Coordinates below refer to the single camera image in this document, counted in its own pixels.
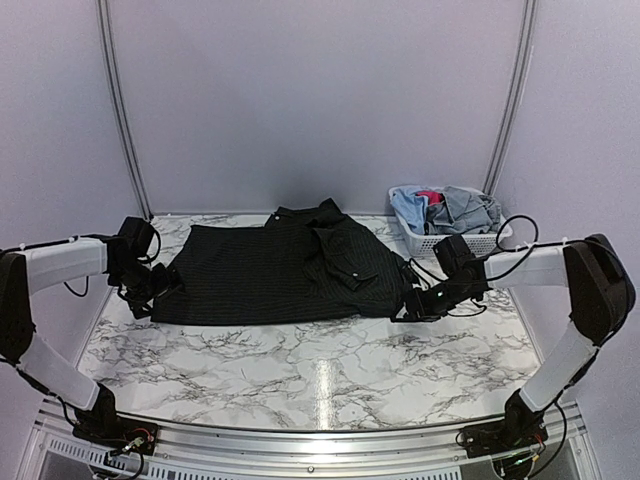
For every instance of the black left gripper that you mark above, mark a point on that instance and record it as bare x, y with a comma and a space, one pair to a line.
136, 302

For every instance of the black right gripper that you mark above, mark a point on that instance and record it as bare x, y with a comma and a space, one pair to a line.
414, 298

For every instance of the black pinstriped shirt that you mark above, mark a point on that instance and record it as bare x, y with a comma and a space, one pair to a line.
306, 265

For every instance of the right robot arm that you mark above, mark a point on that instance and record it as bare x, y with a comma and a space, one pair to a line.
592, 296

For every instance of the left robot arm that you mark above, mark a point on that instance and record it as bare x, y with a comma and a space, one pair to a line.
28, 271

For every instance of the white plastic laundry basket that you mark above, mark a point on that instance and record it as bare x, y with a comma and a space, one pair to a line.
421, 246

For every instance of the grey denim jeans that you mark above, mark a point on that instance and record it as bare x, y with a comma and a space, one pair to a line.
461, 211

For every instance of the red garment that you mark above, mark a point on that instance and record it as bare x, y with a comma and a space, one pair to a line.
431, 197

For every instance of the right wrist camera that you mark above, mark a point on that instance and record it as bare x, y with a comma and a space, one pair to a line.
411, 278

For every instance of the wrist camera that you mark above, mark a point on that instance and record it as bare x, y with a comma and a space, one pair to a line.
165, 279
411, 278

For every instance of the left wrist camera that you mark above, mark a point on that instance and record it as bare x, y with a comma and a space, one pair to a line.
165, 279

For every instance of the aluminium front rail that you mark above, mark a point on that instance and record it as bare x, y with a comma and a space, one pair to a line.
185, 451

